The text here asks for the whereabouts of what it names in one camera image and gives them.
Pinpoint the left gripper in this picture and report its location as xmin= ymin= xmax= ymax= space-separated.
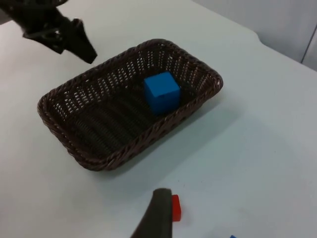
xmin=22 ymin=9 xmax=98 ymax=65

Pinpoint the large blue cube block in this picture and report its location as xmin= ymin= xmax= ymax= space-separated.
xmin=144 ymin=71 xmax=181 ymax=116

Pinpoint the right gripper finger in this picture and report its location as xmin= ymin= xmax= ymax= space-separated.
xmin=130 ymin=187 xmax=173 ymax=238

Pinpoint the dark brown wicker basket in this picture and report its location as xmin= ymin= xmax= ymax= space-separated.
xmin=37 ymin=38 xmax=223 ymax=172

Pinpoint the small red cube block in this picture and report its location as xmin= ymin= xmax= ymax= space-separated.
xmin=170 ymin=194 xmax=183 ymax=222

